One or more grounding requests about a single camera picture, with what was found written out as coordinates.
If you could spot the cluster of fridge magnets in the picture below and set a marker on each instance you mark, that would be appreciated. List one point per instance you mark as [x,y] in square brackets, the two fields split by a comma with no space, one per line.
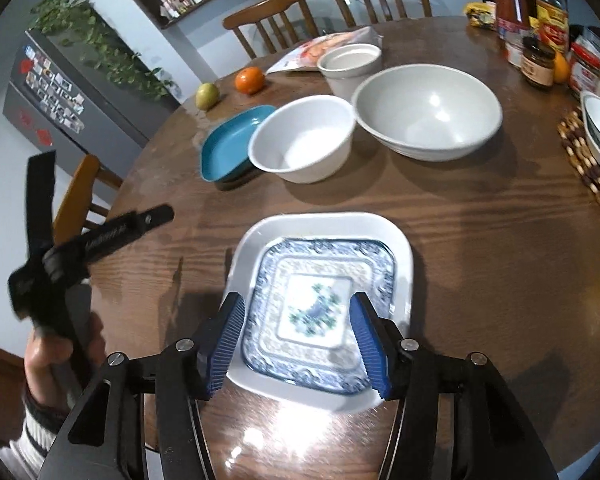
[50,87]

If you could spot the large grey bowl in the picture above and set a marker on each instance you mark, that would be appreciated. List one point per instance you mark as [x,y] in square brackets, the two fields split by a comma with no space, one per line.
[430,105]

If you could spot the blue patterned square plate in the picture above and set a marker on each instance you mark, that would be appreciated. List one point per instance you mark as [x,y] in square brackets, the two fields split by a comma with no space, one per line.
[305,270]

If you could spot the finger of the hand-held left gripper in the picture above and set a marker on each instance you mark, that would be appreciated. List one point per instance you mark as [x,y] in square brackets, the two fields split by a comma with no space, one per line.
[39,195]
[125,227]

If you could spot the red sauce bottle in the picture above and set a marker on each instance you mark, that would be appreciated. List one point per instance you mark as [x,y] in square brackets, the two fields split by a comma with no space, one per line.
[512,15]

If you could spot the white square plate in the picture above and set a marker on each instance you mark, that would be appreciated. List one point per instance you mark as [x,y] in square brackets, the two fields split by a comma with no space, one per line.
[260,240]

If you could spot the white ramekin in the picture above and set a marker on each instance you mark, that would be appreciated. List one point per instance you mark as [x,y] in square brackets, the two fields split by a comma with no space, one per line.
[347,57]

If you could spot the dark sauce jar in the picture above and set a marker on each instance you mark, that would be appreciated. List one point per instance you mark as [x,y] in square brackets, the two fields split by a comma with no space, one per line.
[537,65]

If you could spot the trailing green plant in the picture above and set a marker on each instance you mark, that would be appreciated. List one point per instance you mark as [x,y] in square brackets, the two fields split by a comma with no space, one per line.
[95,40]

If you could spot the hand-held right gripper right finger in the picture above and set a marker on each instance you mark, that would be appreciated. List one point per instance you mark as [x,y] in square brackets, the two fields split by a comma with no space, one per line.
[372,347]

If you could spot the person's left forearm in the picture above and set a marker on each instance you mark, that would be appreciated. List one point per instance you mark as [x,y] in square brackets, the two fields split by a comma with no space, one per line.
[30,430]

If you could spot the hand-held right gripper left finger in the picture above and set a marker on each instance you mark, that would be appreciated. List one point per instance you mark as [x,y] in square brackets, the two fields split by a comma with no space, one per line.
[226,342]

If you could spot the yellow label bottle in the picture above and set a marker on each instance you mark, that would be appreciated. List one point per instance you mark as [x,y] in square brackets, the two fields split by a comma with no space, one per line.
[552,10]

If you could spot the person's left hand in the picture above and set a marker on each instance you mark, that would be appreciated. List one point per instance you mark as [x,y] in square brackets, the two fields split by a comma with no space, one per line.
[42,362]

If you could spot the red white label container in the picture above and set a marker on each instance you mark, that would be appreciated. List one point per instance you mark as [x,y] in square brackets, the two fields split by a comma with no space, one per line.
[590,65]

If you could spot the teal plate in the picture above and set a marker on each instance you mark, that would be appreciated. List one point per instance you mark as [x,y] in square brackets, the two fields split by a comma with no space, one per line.
[225,145]

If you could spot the yellow snack packet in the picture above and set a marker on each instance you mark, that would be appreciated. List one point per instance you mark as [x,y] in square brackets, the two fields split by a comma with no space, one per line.
[480,14]

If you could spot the green pear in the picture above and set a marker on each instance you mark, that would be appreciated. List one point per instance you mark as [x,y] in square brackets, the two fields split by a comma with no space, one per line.
[207,96]

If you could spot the grey fridge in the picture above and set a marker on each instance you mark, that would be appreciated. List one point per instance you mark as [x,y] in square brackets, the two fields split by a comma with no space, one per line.
[100,107]

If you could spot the beaded wooden trivet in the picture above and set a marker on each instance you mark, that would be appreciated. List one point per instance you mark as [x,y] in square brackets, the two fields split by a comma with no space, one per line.
[580,155]

